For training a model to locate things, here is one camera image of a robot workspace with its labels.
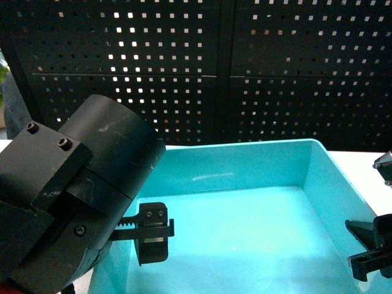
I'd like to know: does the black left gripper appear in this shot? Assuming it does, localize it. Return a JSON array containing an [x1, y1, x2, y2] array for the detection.
[[108, 202, 175, 266]]

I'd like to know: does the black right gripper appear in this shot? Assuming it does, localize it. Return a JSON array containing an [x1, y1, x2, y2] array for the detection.
[[345, 214, 391, 281]]

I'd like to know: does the turquoise plastic tray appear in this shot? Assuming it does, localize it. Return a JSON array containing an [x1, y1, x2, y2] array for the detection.
[[89, 139, 391, 293]]

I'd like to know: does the black perforated metal panel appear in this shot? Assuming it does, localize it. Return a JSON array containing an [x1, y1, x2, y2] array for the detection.
[[1, 1, 391, 152]]

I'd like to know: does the green potted plant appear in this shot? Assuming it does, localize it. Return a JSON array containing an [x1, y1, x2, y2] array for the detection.
[[0, 51, 9, 105]]

